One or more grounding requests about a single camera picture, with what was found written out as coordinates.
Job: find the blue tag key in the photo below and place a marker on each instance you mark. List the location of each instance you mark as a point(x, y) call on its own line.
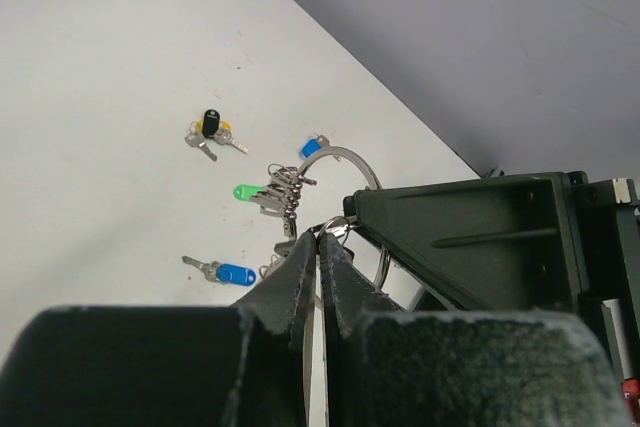
point(313, 145)
point(223, 273)

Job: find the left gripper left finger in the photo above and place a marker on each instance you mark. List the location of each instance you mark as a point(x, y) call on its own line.
point(240, 365)

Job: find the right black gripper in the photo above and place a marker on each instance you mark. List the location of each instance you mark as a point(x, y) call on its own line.
point(513, 243)

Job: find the yellow black tag key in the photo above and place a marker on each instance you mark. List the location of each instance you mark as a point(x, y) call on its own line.
point(212, 128)

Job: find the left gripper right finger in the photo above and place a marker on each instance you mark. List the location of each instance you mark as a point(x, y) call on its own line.
point(390, 367)

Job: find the silver keyring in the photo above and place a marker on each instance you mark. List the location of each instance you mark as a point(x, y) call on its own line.
point(321, 202)

